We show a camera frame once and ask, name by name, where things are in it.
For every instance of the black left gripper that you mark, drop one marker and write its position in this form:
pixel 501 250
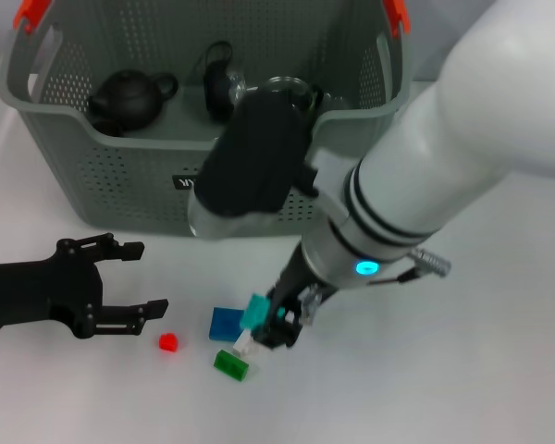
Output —
pixel 37 291

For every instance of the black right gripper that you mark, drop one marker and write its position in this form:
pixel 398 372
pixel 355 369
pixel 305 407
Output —
pixel 293 282

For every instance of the cyan square toy brick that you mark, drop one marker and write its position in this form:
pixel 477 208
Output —
pixel 255 312

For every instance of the white toy brick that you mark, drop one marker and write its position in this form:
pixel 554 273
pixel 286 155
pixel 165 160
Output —
pixel 242 344

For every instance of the blue square toy brick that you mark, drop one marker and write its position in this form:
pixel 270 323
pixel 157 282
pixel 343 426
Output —
pixel 224 324

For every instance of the thick green toy brick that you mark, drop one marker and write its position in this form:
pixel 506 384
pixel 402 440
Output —
pixel 230 365

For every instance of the small red toy brick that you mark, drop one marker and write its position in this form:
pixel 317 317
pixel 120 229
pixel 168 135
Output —
pixel 168 341

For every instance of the glass teacup with black sleeve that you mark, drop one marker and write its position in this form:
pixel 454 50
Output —
pixel 305 92
pixel 217 92

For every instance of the grey perforated plastic storage basket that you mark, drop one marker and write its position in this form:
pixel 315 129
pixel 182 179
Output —
pixel 120 185

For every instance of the black clay teapot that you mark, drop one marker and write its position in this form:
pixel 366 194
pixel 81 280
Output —
pixel 129 97

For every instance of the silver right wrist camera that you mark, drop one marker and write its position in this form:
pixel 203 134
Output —
pixel 254 152

